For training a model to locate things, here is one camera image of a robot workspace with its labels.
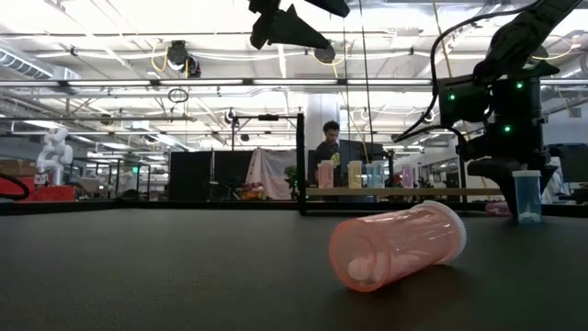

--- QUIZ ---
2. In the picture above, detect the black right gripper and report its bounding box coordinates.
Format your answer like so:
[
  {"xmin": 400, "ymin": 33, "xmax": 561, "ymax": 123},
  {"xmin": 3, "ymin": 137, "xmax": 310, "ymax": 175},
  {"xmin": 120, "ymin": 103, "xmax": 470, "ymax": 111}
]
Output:
[{"xmin": 461, "ymin": 131, "xmax": 560, "ymax": 217}]

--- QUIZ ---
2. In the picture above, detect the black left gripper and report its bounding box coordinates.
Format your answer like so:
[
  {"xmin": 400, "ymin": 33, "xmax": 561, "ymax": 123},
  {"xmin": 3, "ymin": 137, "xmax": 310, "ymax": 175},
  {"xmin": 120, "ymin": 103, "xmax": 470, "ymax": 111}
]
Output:
[{"xmin": 247, "ymin": 0, "xmax": 351, "ymax": 51}]

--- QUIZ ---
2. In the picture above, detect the black computer monitor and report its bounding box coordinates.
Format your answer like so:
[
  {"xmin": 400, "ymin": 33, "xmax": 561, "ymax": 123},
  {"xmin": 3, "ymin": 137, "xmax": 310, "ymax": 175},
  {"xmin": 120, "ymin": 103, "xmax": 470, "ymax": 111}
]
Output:
[
  {"xmin": 548, "ymin": 143, "xmax": 588, "ymax": 184},
  {"xmin": 339, "ymin": 139, "xmax": 386, "ymax": 177}
]

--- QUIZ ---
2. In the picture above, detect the black boom stand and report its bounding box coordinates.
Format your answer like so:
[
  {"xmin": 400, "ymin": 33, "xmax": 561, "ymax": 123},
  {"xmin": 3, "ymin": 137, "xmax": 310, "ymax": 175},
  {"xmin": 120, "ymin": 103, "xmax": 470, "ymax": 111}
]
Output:
[{"xmin": 224, "ymin": 108, "xmax": 300, "ymax": 153}]

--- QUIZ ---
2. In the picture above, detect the person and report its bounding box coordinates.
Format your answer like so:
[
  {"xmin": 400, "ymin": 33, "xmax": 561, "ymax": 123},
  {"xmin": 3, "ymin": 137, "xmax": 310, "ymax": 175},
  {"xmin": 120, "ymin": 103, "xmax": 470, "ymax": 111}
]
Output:
[{"xmin": 313, "ymin": 120, "xmax": 344, "ymax": 188}]

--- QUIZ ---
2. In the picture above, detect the long ceiling light strip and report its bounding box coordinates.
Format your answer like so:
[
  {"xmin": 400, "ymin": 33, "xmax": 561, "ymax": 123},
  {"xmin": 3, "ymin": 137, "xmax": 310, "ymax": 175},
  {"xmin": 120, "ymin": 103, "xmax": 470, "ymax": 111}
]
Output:
[{"xmin": 0, "ymin": 76, "xmax": 588, "ymax": 89}]

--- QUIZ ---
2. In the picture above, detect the pink draped cloth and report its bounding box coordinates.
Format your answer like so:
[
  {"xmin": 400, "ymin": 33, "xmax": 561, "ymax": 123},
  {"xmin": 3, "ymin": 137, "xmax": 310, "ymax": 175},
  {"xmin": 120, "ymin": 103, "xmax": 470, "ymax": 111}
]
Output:
[{"xmin": 245, "ymin": 147, "xmax": 299, "ymax": 201}]

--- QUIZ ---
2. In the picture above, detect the small green plant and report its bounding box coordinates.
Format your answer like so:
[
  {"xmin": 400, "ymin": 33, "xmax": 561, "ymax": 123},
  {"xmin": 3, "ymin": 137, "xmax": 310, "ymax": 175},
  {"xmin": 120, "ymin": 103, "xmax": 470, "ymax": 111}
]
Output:
[{"xmin": 283, "ymin": 165, "xmax": 299, "ymax": 194}]

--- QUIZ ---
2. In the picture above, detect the black partition panel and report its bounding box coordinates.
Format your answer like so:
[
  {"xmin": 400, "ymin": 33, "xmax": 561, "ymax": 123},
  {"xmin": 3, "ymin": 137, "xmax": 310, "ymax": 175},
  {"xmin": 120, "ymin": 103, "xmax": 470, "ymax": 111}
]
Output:
[{"xmin": 168, "ymin": 150, "xmax": 252, "ymax": 201}]

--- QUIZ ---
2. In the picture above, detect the black table mat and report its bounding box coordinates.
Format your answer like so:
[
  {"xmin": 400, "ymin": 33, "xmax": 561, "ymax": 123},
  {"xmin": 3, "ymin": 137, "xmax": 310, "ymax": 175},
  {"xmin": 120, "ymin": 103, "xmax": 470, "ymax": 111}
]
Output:
[{"xmin": 0, "ymin": 207, "xmax": 588, "ymax": 331}]

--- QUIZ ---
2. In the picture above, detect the black metal frame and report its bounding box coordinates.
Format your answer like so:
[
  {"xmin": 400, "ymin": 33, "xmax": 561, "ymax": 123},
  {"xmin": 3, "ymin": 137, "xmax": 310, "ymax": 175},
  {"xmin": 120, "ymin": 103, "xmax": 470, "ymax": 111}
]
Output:
[{"xmin": 457, "ymin": 131, "xmax": 469, "ymax": 204}]

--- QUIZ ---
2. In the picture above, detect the black hanging cable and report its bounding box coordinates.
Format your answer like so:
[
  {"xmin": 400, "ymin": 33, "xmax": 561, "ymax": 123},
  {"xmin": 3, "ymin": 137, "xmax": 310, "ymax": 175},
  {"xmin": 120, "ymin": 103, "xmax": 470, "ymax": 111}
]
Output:
[{"xmin": 356, "ymin": 0, "xmax": 374, "ymax": 185}]

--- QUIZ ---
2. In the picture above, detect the yellow hanging cable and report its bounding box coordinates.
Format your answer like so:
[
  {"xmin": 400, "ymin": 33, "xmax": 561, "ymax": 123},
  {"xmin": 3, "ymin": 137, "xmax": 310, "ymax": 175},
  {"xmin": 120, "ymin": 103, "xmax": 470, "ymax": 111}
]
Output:
[{"xmin": 430, "ymin": 0, "xmax": 456, "ymax": 78}]

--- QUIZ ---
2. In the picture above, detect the silver ventilation duct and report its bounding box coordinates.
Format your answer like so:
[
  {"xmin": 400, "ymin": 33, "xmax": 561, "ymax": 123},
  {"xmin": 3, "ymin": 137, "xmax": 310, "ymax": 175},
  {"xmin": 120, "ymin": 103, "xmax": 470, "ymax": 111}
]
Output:
[{"xmin": 0, "ymin": 39, "xmax": 82, "ymax": 96}]

